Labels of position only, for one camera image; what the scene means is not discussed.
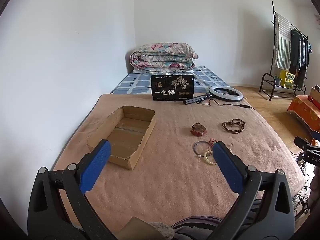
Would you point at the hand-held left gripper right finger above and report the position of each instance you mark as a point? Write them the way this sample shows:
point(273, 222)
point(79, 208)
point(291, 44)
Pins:
point(226, 165)

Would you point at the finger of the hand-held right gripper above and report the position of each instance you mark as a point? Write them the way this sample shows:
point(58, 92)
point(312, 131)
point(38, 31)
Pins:
point(302, 143)

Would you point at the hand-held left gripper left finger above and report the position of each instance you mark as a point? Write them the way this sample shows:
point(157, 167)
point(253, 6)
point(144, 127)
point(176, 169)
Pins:
point(96, 165)

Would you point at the dark bangle with pearl bead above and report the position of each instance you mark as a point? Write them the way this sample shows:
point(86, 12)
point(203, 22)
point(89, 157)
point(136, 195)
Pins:
point(194, 148)

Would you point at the cardboard box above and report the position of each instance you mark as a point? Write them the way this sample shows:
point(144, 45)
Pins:
point(130, 135)

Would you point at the orange patterned cloth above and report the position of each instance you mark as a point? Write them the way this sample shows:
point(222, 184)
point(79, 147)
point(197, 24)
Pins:
point(303, 110)

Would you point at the brown leather wristwatch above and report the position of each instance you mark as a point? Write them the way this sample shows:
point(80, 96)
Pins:
point(197, 132)

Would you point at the red box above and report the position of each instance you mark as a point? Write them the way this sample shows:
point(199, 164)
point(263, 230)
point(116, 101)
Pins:
point(315, 100)

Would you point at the pink blanket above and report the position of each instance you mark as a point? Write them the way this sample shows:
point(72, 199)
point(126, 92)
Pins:
point(170, 167)

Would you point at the yellow box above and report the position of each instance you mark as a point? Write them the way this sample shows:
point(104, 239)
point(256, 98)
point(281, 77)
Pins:
point(287, 78)

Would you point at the small green pot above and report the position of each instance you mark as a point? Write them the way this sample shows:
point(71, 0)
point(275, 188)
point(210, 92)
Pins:
point(278, 80)

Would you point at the person's striped purple clothing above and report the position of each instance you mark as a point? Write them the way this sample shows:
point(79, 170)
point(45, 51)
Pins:
point(195, 226)

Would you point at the brown cardboard piece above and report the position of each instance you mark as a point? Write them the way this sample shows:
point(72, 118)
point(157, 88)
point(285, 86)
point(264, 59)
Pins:
point(137, 230)

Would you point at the black metal clothes rack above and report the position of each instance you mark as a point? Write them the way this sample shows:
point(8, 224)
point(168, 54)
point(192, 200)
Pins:
point(268, 73)

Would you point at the blue checked bed sheet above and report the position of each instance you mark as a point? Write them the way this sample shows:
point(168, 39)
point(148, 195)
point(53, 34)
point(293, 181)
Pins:
point(135, 83)

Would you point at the blue hanging garment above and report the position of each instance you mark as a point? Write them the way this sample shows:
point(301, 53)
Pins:
point(304, 52)

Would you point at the beige knit cloth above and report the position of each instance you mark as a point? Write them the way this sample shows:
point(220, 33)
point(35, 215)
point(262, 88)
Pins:
point(162, 231)

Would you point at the dark green hanging garment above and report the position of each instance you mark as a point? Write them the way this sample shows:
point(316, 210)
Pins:
point(295, 50)

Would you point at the black printed package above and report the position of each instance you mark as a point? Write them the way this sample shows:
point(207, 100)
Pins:
point(172, 87)

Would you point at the striped hanging towel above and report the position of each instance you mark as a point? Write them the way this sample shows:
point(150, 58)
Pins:
point(282, 42)

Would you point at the folded floral quilt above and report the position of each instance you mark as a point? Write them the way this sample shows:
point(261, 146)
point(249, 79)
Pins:
point(162, 56)

